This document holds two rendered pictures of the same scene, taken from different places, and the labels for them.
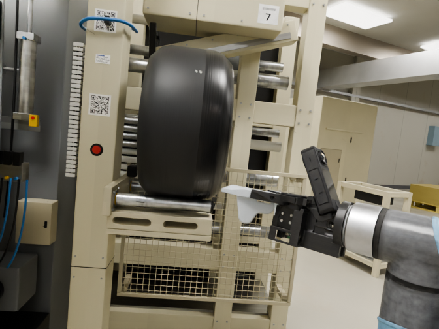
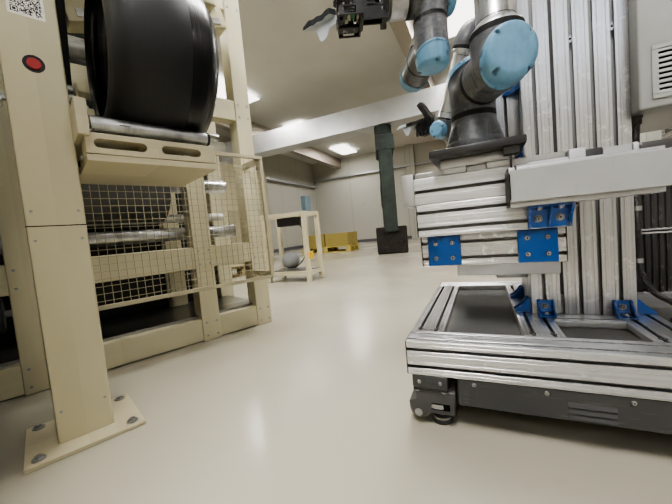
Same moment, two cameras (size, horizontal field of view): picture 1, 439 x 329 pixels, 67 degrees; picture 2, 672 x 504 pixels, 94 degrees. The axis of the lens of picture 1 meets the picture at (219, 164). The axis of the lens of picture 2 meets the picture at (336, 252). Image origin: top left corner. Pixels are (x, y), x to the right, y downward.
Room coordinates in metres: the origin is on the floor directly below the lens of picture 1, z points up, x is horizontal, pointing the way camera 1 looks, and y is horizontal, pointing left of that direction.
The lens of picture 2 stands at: (0.01, 0.39, 0.53)
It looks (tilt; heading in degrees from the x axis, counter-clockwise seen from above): 4 degrees down; 322
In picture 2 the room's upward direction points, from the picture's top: 5 degrees counter-clockwise
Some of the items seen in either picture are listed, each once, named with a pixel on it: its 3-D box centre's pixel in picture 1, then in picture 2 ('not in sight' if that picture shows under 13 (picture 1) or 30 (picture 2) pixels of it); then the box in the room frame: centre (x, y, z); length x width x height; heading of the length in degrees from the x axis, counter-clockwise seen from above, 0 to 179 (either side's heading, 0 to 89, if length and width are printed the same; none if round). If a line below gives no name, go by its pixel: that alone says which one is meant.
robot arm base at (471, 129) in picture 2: not in sight; (474, 133); (0.46, -0.49, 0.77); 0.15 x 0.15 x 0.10
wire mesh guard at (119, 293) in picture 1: (212, 234); (186, 220); (1.65, 0.00, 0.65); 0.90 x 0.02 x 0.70; 95
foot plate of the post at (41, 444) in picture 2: not in sight; (85, 424); (1.26, 0.45, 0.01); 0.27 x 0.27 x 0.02; 5
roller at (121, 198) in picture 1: (164, 202); (153, 132); (1.16, 0.18, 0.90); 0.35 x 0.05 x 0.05; 95
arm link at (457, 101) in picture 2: not in sight; (472, 89); (0.45, -0.48, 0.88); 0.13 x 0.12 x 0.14; 142
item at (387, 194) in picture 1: (367, 225); (293, 246); (3.30, -1.55, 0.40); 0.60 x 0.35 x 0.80; 27
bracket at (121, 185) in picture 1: (120, 190); (76, 136); (1.28, 0.38, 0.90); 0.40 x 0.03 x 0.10; 5
